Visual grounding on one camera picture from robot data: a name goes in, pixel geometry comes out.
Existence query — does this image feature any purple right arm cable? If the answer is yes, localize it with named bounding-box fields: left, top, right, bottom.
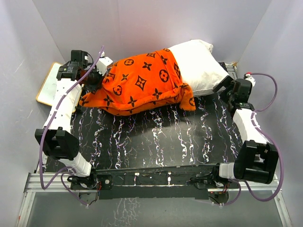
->
left=222, top=72, right=285, bottom=208

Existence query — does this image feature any orange patterned plush pillowcase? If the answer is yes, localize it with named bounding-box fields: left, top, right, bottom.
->
left=80, top=49, right=196, bottom=116

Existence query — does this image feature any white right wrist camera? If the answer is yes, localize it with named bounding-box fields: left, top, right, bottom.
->
left=244, top=72, right=256, bottom=87

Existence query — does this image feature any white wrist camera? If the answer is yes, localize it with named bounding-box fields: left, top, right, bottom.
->
left=96, top=51, right=113, bottom=76
left=244, top=72, right=256, bottom=87

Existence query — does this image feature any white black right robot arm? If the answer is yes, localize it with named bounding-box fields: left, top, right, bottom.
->
left=211, top=76, right=278, bottom=188

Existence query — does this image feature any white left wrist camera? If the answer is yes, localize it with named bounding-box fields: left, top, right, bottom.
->
left=96, top=51, right=113, bottom=76

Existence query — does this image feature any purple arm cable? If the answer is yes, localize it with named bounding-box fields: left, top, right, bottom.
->
left=222, top=72, right=285, bottom=208
left=39, top=45, right=105, bottom=209

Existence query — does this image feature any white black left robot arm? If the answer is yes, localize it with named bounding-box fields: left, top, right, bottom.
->
left=35, top=50, right=112, bottom=189

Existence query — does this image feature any white pillow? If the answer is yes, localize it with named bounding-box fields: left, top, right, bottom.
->
left=169, top=39, right=229, bottom=97

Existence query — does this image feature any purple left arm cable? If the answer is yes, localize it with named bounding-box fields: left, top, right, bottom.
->
left=39, top=45, right=105, bottom=209

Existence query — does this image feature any small white dry-erase board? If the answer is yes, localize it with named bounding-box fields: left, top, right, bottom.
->
left=36, top=61, right=83, bottom=114

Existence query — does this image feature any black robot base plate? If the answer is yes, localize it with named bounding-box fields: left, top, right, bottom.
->
left=67, top=165, right=238, bottom=200

